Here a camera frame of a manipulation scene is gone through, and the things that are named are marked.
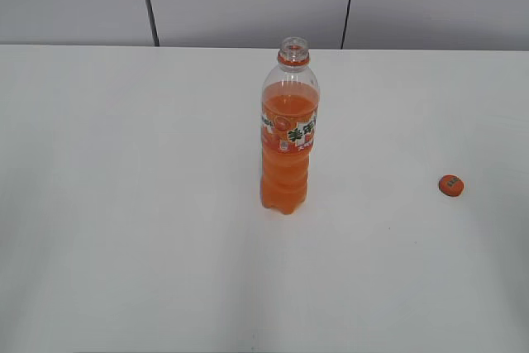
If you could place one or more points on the orange soda plastic bottle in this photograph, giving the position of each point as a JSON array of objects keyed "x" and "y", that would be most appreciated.
[{"x": 289, "y": 103}]

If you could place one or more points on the orange bottle cap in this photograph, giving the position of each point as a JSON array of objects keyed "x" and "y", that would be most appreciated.
[{"x": 451, "y": 185}]

